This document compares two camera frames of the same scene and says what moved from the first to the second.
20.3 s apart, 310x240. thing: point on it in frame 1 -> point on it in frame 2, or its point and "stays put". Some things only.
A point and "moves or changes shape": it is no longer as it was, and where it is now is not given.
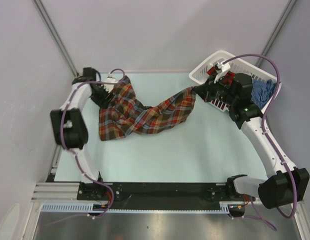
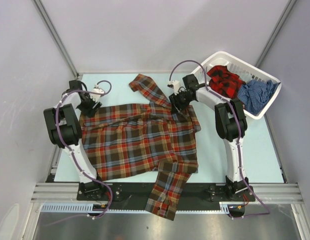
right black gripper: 205,90 -> 177,105
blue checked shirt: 261,90 stays put
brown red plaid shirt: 123,113 moves or changes shape
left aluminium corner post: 55,35 stays put
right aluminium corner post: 285,13 stays put
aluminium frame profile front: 52,192 stays put
